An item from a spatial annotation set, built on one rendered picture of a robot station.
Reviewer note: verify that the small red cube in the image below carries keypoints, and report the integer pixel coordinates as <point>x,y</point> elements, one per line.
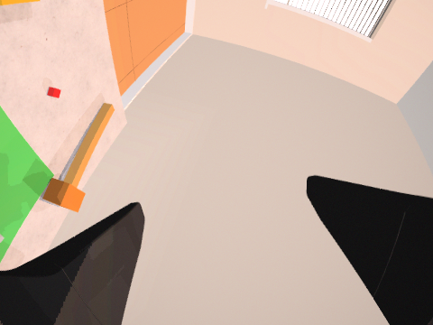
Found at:
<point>54,92</point>

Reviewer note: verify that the green flat mat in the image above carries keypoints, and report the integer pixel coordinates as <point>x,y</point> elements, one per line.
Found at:
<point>23,178</point>

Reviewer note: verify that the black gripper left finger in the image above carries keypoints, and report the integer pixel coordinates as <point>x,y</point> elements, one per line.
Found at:
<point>83,281</point>

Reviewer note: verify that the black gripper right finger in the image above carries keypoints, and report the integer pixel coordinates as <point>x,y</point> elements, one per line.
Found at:
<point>388,238</point>

